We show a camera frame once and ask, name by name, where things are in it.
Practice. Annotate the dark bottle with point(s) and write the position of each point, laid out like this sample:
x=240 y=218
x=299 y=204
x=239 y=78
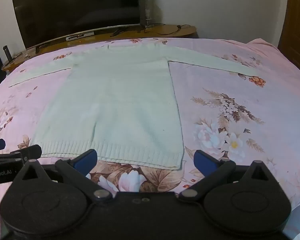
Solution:
x=7 y=53

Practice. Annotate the brown wooden door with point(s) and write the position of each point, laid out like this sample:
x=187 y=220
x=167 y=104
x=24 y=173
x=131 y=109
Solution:
x=296 y=30

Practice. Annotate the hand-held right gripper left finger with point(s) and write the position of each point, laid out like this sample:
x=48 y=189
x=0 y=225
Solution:
x=86 y=161

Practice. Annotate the black flat screen television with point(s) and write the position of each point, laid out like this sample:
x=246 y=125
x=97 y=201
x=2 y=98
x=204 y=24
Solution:
x=75 y=7

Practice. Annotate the pale green knit sweater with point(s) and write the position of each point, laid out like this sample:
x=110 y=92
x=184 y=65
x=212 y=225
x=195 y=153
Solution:
x=120 y=100

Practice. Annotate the wooden television stand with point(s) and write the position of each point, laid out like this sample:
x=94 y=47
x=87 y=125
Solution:
x=162 y=30

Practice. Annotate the silver set-top box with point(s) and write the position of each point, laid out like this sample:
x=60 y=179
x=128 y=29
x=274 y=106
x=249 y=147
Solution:
x=80 y=36

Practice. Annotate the black remote control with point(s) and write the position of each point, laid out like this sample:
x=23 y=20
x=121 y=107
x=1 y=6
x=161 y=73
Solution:
x=117 y=31

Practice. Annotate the clear glass cylinder vase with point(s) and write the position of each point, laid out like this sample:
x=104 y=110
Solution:
x=145 y=11

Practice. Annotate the pink floral bed sheet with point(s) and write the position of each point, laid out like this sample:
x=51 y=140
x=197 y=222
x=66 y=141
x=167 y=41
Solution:
x=227 y=97

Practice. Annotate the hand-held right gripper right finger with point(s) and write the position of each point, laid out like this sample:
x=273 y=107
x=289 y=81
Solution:
x=204 y=160

